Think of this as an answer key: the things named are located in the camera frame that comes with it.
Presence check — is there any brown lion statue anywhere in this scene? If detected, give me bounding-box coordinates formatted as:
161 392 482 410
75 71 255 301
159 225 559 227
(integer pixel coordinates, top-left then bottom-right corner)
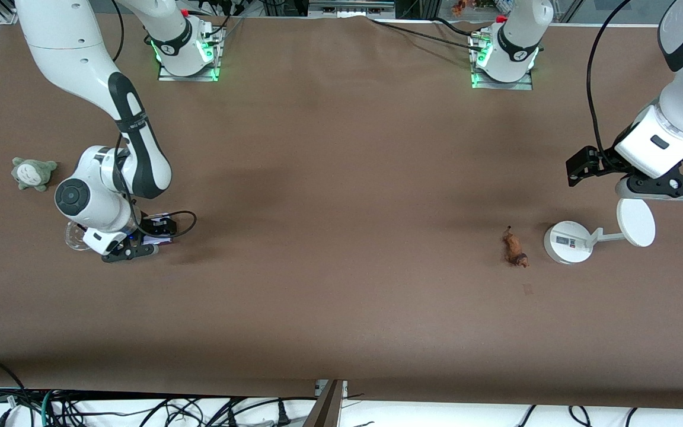
502 225 530 269

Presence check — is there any clear plastic cup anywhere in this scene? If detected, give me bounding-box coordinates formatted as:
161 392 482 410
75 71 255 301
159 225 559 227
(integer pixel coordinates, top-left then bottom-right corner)
64 221 102 252

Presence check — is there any white round stand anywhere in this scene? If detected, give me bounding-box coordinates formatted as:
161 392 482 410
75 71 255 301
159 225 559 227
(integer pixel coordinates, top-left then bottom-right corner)
543 197 656 265

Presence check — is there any grey plush toy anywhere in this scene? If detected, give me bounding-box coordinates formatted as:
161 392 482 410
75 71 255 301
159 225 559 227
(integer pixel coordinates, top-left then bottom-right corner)
11 157 58 192

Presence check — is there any brown table cover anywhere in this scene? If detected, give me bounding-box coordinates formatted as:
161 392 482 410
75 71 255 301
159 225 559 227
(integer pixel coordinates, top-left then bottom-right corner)
0 13 683 410

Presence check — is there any brown wooden beam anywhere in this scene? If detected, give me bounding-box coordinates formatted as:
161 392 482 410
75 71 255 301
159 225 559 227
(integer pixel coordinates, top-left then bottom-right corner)
303 380 345 427

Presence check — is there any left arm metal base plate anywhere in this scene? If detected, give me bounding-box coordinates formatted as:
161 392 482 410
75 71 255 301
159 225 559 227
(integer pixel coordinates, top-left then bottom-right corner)
471 33 535 91

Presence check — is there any black table cable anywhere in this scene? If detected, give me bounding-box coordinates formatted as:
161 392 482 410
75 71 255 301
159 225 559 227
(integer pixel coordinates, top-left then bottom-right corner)
368 18 480 48
433 17 480 39

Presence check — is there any black plug cable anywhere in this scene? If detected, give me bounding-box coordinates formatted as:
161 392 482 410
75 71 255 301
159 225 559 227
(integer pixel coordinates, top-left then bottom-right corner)
223 396 318 427

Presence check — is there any grey metal bracket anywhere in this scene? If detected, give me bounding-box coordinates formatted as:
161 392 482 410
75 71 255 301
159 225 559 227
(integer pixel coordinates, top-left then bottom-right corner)
308 0 397 17

